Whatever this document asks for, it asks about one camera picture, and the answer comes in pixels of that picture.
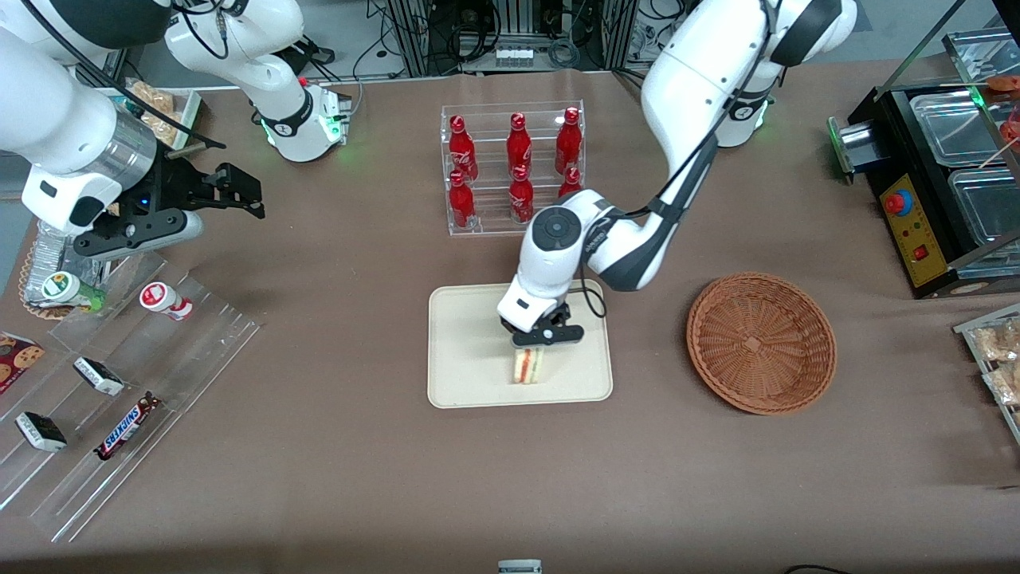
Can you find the grey metal snack rack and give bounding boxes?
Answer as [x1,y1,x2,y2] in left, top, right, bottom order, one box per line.
[954,303,1020,444]

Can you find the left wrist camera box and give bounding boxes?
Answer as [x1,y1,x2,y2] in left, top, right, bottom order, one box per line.
[512,322,585,349]

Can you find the round brown wicker basket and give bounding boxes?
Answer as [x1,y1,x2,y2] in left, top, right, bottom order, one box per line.
[687,273,838,415]

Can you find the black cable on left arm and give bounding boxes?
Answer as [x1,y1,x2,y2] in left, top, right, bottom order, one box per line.
[578,0,786,320]

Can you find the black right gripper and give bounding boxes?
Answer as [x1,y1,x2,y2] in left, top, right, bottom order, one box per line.
[142,155,267,221]

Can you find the white drink bottle green lid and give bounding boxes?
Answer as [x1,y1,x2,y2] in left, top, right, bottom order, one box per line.
[41,271,106,312]

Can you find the aluminium frame equipment rack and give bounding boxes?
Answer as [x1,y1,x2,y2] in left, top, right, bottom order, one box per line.
[385,0,640,78]

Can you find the clear acrylic stepped display shelf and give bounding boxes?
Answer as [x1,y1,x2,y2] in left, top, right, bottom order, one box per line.
[0,254,265,545]

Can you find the clear bag of snacks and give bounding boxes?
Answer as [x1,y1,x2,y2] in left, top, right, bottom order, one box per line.
[987,365,1020,406]
[974,320,1020,364]

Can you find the Snickers chocolate bar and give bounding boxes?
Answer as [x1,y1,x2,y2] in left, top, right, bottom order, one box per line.
[93,391,163,462]

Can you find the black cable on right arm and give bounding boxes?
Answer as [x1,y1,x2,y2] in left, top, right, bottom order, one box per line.
[20,0,228,151]

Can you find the chocolate chip cookie pack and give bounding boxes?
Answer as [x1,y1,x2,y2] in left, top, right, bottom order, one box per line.
[0,332,46,395]

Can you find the clear crinkled plastic bottle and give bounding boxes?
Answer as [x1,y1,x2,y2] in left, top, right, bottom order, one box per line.
[30,219,108,292]

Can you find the clear plastic lidded container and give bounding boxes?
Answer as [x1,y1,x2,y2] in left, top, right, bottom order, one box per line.
[947,167,1020,250]
[910,90,1006,170]

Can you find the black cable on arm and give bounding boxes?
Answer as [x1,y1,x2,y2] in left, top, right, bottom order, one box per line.
[578,0,786,320]
[20,0,228,151]

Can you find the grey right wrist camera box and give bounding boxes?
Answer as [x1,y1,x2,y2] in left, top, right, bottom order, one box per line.
[74,209,205,261]

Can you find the white drink bottle red label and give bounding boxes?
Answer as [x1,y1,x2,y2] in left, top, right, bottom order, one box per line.
[139,281,194,322]

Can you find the metal display shelf with food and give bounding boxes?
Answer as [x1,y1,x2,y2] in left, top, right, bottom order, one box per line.
[943,26,1020,152]

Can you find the tray of bread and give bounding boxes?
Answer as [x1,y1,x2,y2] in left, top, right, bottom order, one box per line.
[104,78,202,151]

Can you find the black and white snack bar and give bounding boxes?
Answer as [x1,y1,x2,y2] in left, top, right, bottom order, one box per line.
[15,411,69,454]
[73,356,126,397]

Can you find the clear acrylic bottle rack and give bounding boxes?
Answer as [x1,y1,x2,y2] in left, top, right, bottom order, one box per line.
[441,101,587,237]

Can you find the black food warmer yellow panel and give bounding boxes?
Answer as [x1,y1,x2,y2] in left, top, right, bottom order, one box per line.
[827,80,1020,301]

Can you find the small wicker coaster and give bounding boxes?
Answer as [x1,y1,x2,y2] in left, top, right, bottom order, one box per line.
[18,239,77,321]

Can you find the triangular sandwich with tomato lettuce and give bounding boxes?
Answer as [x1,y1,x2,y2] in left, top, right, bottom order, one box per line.
[514,348,547,386]

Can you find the beige rectangular plastic tray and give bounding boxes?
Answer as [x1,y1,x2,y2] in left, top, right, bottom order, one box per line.
[428,279,614,409]

